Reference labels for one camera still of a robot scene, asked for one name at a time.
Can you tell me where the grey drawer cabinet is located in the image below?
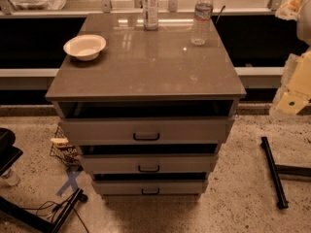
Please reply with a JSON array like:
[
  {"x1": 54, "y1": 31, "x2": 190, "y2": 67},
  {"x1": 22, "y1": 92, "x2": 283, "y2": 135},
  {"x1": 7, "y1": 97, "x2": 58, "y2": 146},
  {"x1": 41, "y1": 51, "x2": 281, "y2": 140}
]
[{"x1": 45, "y1": 12, "x2": 247, "y2": 200}]

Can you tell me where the white paper bowl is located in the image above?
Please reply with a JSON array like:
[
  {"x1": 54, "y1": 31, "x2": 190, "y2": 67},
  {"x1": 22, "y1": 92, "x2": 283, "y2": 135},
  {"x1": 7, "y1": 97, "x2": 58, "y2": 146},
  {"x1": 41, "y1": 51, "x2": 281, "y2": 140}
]
[{"x1": 63, "y1": 35, "x2": 106, "y2": 61}]

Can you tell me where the clear plastic cup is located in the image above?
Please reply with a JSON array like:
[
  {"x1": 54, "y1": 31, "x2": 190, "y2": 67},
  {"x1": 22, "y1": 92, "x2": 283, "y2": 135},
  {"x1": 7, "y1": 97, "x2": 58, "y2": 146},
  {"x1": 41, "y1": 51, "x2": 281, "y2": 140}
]
[{"x1": 1, "y1": 169, "x2": 20, "y2": 186}]

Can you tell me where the black cable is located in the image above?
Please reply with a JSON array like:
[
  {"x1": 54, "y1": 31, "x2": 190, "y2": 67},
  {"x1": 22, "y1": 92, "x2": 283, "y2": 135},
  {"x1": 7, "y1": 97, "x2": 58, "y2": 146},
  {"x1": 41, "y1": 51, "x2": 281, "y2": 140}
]
[{"x1": 22, "y1": 200, "x2": 90, "y2": 233}]

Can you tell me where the grey bottom drawer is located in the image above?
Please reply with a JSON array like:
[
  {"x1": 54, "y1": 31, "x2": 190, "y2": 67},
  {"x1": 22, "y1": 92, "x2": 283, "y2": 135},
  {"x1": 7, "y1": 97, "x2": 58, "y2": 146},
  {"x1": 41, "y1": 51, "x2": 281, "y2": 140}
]
[{"x1": 92, "y1": 180, "x2": 208, "y2": 196}]

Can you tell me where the clear water bottle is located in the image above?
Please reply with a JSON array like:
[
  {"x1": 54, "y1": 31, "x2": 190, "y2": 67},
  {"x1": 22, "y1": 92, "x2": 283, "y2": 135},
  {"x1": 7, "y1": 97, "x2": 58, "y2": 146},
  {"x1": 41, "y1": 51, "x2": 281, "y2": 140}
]
[{"x1": 190, "y1": 0, "x2": 214, "y2": 46}]

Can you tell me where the black metal bar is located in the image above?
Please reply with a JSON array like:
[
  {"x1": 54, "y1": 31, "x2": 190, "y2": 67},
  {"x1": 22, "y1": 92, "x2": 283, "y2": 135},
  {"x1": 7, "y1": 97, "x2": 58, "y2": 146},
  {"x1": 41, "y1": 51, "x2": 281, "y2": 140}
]
[{"x1": 260, "y1": 137, "x2": 289, "y2": 210}]

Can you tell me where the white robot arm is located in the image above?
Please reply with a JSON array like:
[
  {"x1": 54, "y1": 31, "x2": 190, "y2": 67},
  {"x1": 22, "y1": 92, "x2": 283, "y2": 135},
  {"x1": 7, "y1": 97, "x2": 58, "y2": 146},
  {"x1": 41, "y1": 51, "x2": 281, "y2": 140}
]
[{"x1": 269, "y1": 0, "x2": 311, "y2": 117}]

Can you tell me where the grey middle drawer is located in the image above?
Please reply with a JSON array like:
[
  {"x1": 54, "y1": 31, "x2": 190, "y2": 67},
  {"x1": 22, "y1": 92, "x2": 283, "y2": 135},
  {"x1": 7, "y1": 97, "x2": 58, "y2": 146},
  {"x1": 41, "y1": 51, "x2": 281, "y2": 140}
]
[{"x1": 79, "y1": 154, "x2": 218, "y2": 174}]

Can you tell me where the labelled drink bottle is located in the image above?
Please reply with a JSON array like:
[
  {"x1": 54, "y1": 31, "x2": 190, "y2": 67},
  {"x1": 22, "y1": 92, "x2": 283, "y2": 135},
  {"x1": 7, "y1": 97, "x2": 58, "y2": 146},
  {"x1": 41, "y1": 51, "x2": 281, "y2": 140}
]
[{"x1": 142, "y1": 0, "x2": 158, "y2": 30}]

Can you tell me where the grey top drawer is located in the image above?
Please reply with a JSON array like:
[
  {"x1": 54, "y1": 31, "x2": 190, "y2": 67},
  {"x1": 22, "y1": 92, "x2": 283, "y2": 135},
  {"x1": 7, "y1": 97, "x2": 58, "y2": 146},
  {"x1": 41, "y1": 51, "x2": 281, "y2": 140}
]
[{"x1": 60, "y1": 117, "x2": 234, "y2": 146}]

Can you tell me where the black wire basket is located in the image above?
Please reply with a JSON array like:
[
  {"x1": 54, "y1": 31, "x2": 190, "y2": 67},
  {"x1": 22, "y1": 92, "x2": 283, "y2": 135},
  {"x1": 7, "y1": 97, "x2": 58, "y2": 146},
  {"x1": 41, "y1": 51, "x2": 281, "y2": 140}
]
[{"x1": 50, "y1": 126, "x2": 80, "y2": 166}]

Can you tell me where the grey drawer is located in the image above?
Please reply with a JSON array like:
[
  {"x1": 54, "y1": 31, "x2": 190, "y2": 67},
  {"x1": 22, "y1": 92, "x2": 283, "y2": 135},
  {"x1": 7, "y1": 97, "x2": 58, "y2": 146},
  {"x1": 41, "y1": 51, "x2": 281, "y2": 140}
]
[
  {"x1": 79, "y1": 154, "x2": 218, "y2": 174},
  {"x1": 92, "y1": 180, "x2": 208, "y2": 196},
  {"x1": 60, "y1": 117, "x2": 234, "y2": 146}
]

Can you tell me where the snack packet in basket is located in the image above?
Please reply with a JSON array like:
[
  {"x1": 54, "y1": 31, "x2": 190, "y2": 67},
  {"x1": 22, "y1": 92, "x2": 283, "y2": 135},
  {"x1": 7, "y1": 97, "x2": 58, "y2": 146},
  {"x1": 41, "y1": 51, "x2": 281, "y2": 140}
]
[{"x1": 50, "y1": 138, "x2": 77, "y2": 155}]

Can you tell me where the blue tape cross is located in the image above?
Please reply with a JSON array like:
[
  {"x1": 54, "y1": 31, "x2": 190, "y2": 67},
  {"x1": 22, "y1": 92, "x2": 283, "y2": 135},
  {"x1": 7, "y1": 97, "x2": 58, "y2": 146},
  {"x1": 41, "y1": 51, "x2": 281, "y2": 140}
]
[{"x1": 56, "y1": 167, "x2": 82, "y2": 197}]

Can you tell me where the black stand base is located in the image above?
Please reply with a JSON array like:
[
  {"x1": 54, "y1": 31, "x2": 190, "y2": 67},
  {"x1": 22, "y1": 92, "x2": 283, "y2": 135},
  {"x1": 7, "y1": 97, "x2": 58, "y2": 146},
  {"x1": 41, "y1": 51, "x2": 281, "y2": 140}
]
[{"x1": 0, "y1": 128, "x2": 87, "y2": 233}]

